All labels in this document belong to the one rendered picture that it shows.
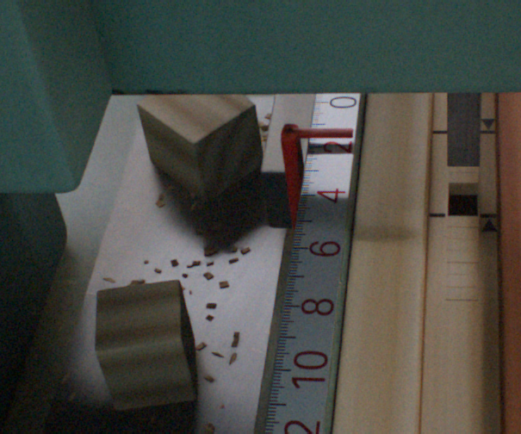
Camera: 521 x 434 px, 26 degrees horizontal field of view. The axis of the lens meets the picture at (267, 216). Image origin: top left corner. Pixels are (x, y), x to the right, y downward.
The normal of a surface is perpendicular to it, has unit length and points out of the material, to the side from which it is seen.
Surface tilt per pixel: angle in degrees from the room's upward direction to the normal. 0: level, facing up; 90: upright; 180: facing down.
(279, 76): 90
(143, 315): 0
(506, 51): 90
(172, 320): 0
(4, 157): 90
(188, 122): 0
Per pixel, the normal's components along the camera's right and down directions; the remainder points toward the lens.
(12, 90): -0.13, 0.71
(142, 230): -0.11, -0.70
